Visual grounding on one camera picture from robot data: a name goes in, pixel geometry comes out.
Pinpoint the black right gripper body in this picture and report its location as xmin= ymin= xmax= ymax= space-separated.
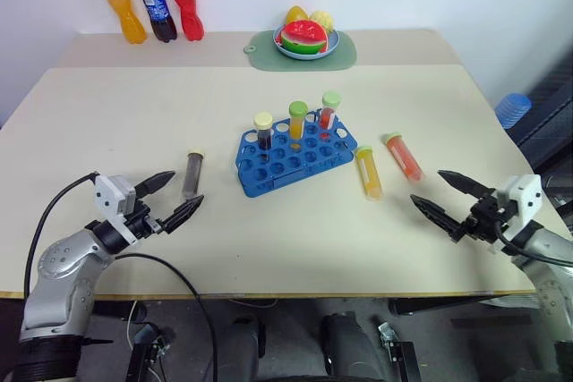
xmin=462 ymin=197 xmax=516 ymax=245

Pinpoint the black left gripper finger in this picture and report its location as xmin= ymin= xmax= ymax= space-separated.
xmin=133 ymin=170 xmax=176 ymax=199
xmin=160 ymin=194 xmax=206 ymax=235

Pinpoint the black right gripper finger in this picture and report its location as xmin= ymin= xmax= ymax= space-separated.
xmin=437 ymin=169 xmax=497 ymax=202
xmin=409 ymin=194 xmax=472 ymax=244

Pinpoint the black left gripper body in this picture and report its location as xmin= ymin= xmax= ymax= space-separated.
xmin=123 ymin=200 xmax=169 ymax=240

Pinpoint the grey tube cream cap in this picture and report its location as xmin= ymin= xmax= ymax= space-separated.
xmin=181 ymin=148 xmax=208 ymax=202

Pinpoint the orange-red tube green cap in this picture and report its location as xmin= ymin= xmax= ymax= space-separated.
xmin=384 ymin=132 xmax=425 ymax=183

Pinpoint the yellow tube green cap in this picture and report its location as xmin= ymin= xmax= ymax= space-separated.
xmin=354 ymin=144 xmax=385 ymax=202

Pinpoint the dark liquid tube cream cap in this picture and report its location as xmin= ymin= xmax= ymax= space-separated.
xmin=252 ymin=112 xmax=275 ymax=152

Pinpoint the blue test tube rack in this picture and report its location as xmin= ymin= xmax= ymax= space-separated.
xmin=234 ymin=107 xmax=359 ymax=199

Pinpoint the orange liquid tube green cap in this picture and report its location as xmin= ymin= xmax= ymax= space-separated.
xmin=287 ymin=101 xmax=310 ymax=140

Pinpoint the red liquid tube green cap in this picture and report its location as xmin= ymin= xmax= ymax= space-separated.
xmin=318 ymin=91 xmax=342 ymax=130

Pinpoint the dark rounded robot leg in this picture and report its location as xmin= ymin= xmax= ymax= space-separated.
xmin=320 ymin=311 xmax=389 ymax=382
xmin=218 ymin=314 xmax=269 ymax=382

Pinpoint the green silicone mat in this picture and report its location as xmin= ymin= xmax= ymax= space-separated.
xmin=243 ymin=29 xmax=358 ymax=72

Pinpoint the light blue plate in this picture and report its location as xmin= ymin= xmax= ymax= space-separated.
xmin=273 ymin=26 xmax=342 ymax=61

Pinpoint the toy watermelon slice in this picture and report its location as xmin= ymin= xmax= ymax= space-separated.
xmin=278 ymin=20 xmax=331 ymax=55

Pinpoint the pale yellow bumpy toy fruit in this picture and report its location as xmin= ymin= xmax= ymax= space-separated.
xmin=308 ymin=9 xmax=337 ymax=33

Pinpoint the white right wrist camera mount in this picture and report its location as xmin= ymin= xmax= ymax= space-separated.
xmin=488 ymin=174 xmax=543 ymax=254

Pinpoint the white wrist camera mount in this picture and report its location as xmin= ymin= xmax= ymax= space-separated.
xmin=488 ymin=174 xmax=543 ymax=254
xmin=93 ymin=174 xmax=140 ymax=247

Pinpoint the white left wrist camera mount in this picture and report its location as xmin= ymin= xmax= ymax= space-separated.
xmin=93 ymin=174 xmax=140 ymax=247

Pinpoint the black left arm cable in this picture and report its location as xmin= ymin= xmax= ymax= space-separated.
xmin=23 ymin=171 xmax=219 ymax=382

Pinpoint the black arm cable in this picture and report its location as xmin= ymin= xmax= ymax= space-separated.
xmin=495 ymin=202 xmax=573 ymax=267
xmin=23 ymin=171 xmax=219 ymax=382

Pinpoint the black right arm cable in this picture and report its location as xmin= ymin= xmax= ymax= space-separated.
xmin=495 ymin=202 xmax=573 ymax=267

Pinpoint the black table clamp bracket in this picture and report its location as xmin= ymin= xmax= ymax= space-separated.
xmin=378 ymin=321 xmax=422 ymax=382
xmin=124 ymin=322 xmax=176 ymax=382

